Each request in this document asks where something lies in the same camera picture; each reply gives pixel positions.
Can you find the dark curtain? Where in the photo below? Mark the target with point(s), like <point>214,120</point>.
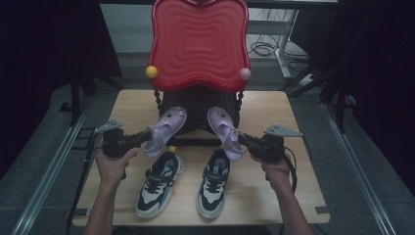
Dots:
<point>381,81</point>
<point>45,45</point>

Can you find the red and black shoe rack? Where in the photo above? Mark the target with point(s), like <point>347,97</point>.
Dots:
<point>199,45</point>

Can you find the navy white sneaker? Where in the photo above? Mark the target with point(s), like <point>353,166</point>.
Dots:
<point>212,192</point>
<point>156,192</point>

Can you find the person's right hand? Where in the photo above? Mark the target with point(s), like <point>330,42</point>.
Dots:
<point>277,174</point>

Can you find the white power strip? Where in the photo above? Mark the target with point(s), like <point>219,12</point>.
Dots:
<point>308,79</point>

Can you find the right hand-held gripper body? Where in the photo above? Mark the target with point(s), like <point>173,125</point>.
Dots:
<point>270,148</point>

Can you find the person's left hand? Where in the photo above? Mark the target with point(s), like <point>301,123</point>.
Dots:
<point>112,169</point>

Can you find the white desk frame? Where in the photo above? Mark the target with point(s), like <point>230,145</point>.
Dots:
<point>284,49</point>

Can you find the black metal stand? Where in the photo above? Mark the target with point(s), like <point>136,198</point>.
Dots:
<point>339,98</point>
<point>75,98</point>

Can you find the purple sandal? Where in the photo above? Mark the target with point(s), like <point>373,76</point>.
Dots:
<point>164,130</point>
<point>225,130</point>

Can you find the aluminium floor rail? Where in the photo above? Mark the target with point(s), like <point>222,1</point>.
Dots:
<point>355,169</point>
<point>49,176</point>

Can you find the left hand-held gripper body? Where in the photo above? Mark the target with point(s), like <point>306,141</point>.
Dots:
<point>114,143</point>

